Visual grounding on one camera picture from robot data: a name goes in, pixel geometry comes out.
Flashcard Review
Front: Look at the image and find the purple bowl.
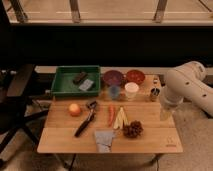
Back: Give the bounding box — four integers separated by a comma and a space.
103, 70, 124, 86

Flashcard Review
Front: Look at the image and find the grey sponge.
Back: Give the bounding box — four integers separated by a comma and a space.
79, 79, 94, 91

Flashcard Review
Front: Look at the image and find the green plastic tray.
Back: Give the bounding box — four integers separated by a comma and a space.
51, 65, 101, 97

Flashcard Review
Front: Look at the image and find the blue cup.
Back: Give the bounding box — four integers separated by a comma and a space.
109, 85, 121, 100

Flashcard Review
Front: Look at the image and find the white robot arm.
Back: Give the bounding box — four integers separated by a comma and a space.
159, 61, 213, 117

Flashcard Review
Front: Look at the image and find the orange carrot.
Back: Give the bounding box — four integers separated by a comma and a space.
108, 105, 115, 126

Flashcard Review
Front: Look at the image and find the red bowl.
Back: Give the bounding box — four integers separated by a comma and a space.
126, 70, 145, 85

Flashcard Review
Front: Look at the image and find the black peeler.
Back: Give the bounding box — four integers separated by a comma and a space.
74, 100, 97, 137

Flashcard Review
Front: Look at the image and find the orange apple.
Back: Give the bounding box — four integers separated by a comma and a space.
68, 103, 81, 116

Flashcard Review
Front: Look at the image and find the dark brown bar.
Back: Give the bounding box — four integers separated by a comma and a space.
73, 72, 87, 84

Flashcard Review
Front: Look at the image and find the white cup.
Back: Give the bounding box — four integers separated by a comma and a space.
124, 82, 139, 100

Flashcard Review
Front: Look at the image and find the black office chair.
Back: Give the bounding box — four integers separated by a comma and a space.
0, 64, 48, 154

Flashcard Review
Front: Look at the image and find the brown pine cone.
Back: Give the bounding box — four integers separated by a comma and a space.
123, 121, 143, 138

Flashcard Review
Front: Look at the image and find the small metal cup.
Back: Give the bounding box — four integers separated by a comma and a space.
150, 88, 160, 102

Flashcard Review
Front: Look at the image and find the grey folded cloth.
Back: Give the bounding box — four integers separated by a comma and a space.
94, 130, 115, 153

